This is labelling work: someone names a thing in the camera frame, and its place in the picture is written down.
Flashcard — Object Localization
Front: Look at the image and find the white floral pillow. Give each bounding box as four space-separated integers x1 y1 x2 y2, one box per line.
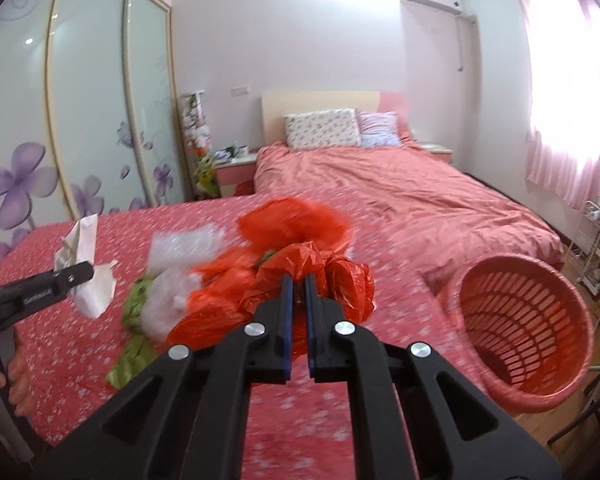
283 108 362 149

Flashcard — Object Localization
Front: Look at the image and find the air conditioner pipe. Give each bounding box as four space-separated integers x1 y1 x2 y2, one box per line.
452 10 478 73

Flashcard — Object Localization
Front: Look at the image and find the white air conditioner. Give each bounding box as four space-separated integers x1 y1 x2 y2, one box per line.
402 0 463 13

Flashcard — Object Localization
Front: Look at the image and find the green plastic wrapper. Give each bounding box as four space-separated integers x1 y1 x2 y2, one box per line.
105 275 166 390

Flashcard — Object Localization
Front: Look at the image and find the beige headboard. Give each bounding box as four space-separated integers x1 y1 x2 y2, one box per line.
261 91 411 143

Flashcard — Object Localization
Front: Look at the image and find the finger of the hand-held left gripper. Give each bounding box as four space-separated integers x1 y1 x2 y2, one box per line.
0 261 96 324

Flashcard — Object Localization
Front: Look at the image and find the pink curtain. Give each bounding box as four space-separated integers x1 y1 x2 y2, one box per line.
505 0 600 211

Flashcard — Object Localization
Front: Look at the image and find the wardrobe with flower print doors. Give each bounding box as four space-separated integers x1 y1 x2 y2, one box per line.
0 0 188 271

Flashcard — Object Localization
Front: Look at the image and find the pink nightstand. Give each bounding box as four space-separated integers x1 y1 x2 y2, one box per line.
417 142 455 163
212 152 258 198

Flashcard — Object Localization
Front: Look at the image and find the purple pillow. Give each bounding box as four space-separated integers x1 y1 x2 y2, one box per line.
356 110 402 148

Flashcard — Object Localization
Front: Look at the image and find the white paper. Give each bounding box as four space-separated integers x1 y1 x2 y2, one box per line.
54 213 118 319

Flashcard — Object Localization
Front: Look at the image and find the white plastic bag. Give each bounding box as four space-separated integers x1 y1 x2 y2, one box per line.
142 266 203 343

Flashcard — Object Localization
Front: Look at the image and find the red plastic bag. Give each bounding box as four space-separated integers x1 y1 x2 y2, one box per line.
166 197 377 361

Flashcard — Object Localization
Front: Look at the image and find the bed with pink duvet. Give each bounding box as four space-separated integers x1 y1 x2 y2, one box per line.
252 141 565 281

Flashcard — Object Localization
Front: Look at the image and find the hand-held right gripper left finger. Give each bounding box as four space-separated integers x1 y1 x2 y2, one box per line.
32 275 297 480

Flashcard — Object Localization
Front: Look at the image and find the clear bubble wrap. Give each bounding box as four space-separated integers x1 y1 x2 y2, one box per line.
149 224 221 276

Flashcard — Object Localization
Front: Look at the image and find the white wire rack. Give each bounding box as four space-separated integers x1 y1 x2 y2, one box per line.
562 199 600 291

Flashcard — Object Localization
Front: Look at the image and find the person's left hand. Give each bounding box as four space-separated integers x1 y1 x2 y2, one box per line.
0 357 32 418

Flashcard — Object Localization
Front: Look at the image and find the green plush toy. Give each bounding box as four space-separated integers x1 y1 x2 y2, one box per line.
194 152 220 196

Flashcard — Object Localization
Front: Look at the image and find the dark wooden chair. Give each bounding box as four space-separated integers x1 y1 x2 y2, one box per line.
547 310 600 448

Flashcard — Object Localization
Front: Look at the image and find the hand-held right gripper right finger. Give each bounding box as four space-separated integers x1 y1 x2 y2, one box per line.
305 275 565 480

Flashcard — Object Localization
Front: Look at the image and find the red plastic basket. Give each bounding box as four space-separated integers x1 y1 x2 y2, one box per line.
439 255 595 415

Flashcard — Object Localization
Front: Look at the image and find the flower bouquet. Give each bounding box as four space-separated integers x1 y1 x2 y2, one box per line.
180 92 213 156

